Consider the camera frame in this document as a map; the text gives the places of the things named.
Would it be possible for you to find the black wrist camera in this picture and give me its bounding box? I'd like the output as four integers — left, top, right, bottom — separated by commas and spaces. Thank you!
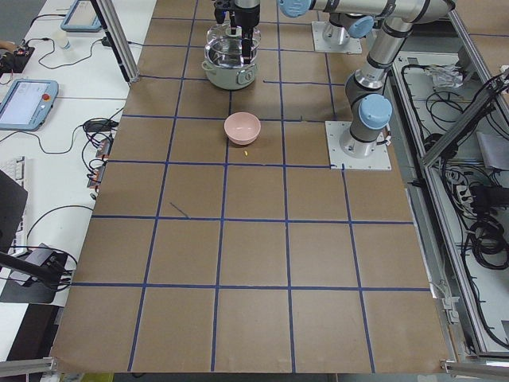
214, 0, 231, 24

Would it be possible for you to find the aluminium frame post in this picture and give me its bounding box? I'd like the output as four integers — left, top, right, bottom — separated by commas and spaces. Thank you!
93, 0, 139, 84

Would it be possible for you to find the glass pot lid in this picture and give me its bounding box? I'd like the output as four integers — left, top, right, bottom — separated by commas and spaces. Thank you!
202, 22, 247, 72

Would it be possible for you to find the white paper cup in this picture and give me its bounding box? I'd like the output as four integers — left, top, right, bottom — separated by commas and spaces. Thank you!
54, 30, 71, 50

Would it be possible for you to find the steel pot with green base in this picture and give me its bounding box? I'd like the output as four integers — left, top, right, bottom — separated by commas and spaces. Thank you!
201, 39, 259, 92

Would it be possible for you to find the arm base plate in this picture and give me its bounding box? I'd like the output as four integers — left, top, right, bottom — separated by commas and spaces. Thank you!
311, 21, 362, 55
324, 121, 392, 171

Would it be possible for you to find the far blue teach pendant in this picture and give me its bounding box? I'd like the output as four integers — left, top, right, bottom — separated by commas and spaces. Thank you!
60, 0, 102, 33

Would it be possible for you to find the pink bowl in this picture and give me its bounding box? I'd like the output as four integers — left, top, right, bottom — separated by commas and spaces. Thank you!
223, 112, 261, 146

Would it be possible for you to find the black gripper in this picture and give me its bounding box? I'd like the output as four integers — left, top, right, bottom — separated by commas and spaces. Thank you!
234, 0, 260, 64

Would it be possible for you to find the black monitor stand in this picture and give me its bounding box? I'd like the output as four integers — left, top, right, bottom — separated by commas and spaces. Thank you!
1, 173, 71, 303

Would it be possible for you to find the near blue teach pendant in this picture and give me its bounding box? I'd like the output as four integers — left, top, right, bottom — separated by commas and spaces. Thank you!
1, 79, 59, 132

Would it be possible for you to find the white keyboard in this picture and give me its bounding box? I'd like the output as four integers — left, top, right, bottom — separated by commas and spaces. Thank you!
1, 156, 26, 255

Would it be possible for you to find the blue teach pendant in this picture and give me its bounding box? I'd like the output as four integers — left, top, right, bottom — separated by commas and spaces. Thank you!
60, 0, 102, 33
1, 79, 59, 132

